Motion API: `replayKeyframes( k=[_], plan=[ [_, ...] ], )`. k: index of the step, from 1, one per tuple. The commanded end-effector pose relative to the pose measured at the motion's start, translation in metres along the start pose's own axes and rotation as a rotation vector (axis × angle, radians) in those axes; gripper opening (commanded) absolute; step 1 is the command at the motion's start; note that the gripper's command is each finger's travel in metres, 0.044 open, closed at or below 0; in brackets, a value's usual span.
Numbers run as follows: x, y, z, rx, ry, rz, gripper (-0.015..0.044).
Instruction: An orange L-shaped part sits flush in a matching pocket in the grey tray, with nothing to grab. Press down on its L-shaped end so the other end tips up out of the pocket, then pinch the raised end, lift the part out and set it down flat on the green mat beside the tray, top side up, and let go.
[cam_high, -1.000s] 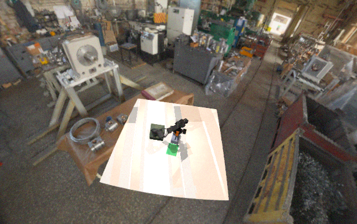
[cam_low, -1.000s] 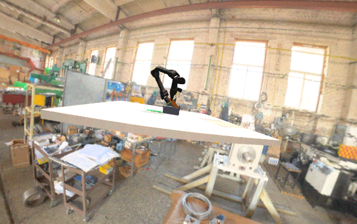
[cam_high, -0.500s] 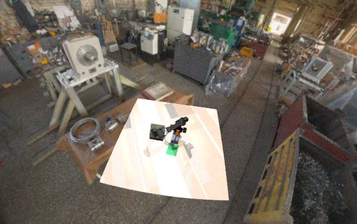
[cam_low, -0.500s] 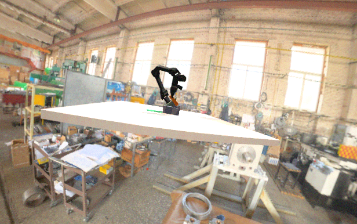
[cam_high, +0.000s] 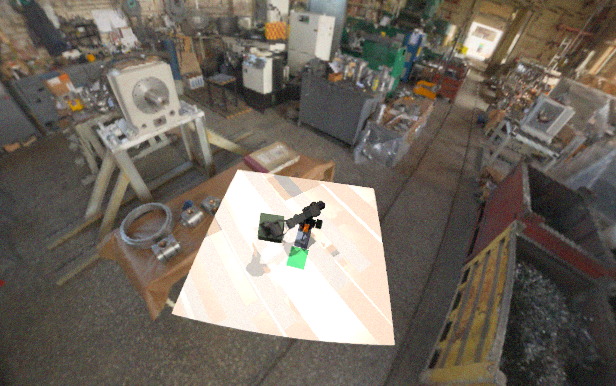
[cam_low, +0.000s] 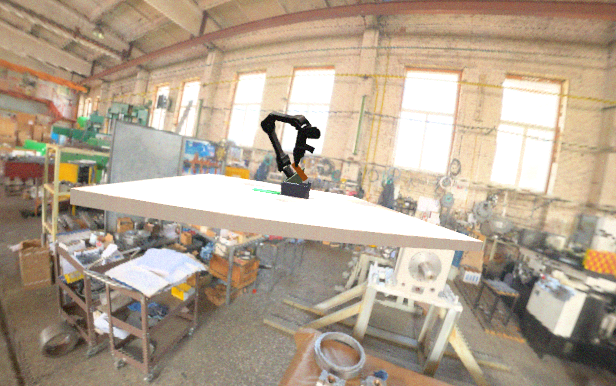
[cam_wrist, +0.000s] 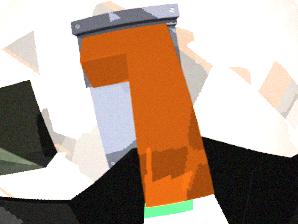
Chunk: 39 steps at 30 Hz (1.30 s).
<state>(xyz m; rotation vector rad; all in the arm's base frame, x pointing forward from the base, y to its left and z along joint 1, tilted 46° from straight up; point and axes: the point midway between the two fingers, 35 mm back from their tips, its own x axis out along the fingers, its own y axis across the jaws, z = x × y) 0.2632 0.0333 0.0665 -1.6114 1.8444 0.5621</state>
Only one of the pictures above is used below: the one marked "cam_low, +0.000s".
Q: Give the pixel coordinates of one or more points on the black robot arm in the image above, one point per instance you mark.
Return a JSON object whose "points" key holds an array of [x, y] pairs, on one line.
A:
{"points": [[297, 121]]}

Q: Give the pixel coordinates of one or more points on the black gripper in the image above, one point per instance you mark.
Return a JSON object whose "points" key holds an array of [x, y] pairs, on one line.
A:
{"points": [[299, 150]]}

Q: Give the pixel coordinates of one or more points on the orange l-shaped part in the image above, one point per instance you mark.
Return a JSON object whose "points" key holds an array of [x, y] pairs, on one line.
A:
{"points": [[300, 172]]}

